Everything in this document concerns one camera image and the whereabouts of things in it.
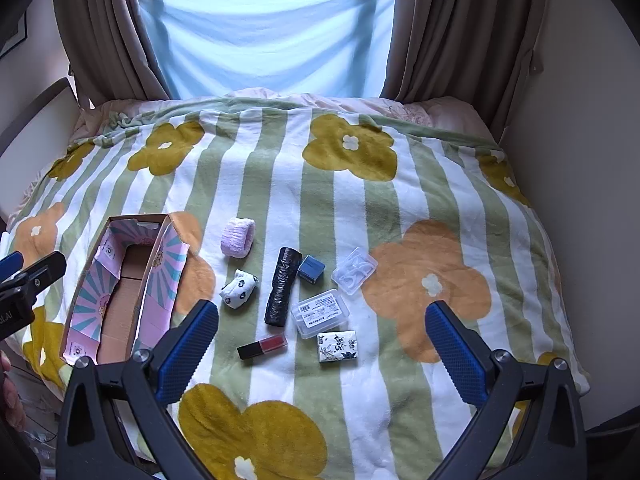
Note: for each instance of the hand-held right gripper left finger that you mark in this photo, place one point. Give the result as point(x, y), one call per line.
point(190, 345)

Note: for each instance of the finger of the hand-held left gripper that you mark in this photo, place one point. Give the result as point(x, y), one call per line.
point(42, 270)
point(9, 264)

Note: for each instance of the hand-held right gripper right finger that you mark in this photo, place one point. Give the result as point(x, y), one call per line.
point(455, 350)

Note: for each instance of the white patterned sock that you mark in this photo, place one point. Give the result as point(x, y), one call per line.
point(240, 290)

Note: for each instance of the red lip gloss tube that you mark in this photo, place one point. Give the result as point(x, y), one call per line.
point(265, 346)

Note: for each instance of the pink printed cardboard box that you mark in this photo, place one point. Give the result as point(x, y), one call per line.
point(125, 280)

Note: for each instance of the black trash bag roll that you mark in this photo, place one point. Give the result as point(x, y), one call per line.
point(282, 285)

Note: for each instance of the pink towel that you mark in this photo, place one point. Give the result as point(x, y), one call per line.
point(237, 240)

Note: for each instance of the white printed tissue packet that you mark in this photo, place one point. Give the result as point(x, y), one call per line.
point(337, 346)

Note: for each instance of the clear labelled plastic box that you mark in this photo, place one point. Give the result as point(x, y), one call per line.
point(320, 312)

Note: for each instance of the small blue box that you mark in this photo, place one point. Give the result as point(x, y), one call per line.
point(311, 269)

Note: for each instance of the person's left hand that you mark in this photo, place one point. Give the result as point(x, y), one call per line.
point(9, 390)

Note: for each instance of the small clear plastic case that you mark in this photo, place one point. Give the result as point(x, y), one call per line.
point(355, 270)

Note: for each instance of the brown and white headboard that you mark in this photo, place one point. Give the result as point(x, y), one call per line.
point(35, 120)

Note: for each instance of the striped floral blanket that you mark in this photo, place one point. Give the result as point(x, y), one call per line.
point(300, 200)

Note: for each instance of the beige curtain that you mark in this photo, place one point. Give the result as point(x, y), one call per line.
point(110, 30)
point(450, 35)

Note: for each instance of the light blue window cloth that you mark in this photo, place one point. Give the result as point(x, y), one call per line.
point(270, 35)

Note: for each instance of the dark framed wall picture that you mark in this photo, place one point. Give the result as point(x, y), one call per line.
point(14, 35)

